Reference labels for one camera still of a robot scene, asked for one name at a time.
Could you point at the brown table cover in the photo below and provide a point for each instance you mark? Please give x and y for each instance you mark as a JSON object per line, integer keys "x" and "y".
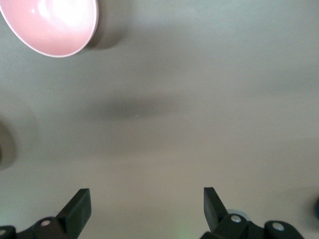
{"x": 174, "y": 124}

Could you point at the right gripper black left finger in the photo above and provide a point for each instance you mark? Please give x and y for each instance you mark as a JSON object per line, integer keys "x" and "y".
{"x": 74, "y": 214}

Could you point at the pink bowl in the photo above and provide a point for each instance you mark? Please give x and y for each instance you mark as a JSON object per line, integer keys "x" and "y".
{"x": 54, "y": 30}

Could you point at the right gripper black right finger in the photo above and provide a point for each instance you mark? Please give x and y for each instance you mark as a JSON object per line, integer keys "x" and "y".
{"x": 214, "y": 211}

